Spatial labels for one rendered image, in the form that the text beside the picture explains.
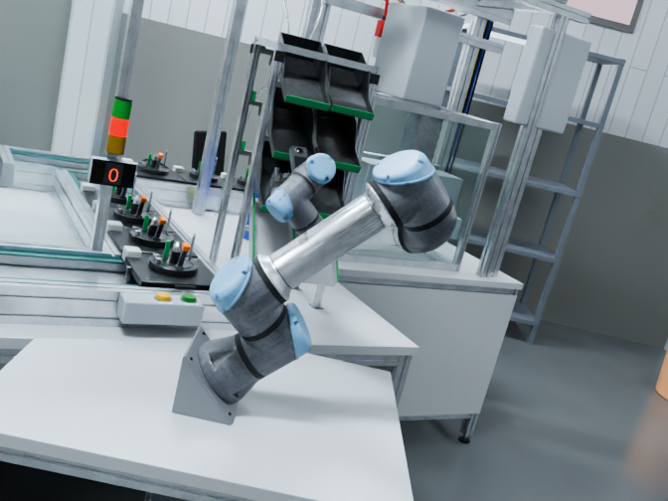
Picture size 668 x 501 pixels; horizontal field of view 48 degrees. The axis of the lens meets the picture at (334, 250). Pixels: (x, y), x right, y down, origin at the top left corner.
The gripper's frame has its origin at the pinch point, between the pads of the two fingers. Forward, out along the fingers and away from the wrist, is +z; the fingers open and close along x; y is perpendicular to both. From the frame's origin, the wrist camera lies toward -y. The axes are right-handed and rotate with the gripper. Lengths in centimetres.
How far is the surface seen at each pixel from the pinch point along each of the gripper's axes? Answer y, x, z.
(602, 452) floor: 74, 229, 130
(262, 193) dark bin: 0.7, -4.0, 7.6
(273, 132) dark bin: -17.1, -4.0, 3.4
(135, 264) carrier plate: 27.0, -36.7, 13.2
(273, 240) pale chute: 13.0, 2.7, 13.6
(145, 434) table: 68, -35, -47
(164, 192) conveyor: -21, -20, 125
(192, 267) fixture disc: 25.6, -21.0, 11.2
